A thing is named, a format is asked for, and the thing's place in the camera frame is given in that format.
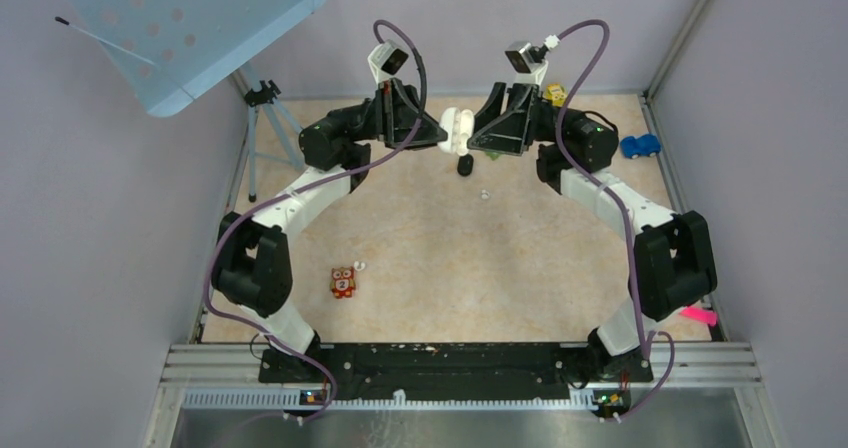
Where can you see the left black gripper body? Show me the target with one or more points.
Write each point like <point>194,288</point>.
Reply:
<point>389,115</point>

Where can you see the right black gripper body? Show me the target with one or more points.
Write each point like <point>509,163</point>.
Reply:
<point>523,124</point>

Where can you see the white earbud charging case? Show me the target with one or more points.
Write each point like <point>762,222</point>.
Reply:
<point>458,125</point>

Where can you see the black earbud charging case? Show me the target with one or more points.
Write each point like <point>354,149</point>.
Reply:
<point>465,165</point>

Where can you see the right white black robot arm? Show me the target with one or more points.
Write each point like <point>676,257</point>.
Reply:
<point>669,255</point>

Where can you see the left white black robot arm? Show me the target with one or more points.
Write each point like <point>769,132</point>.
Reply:
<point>251,265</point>

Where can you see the light blue tripod stand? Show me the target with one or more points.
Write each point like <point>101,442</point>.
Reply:
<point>271,127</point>

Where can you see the blue toy car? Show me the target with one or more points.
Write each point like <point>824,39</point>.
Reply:
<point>647,145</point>

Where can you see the red owl toy block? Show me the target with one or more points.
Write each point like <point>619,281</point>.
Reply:
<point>343,283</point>

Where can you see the light blue perforated board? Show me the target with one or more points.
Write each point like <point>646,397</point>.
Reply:
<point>171,52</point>

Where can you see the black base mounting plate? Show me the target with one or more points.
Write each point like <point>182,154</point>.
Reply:
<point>453,372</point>

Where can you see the pink plastic block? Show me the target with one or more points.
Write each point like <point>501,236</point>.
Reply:
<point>700,315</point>

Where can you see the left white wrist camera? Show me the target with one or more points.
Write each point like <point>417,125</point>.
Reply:
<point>385,60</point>

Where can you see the aluminium frame rail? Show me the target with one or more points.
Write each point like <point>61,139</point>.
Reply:
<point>225,376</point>

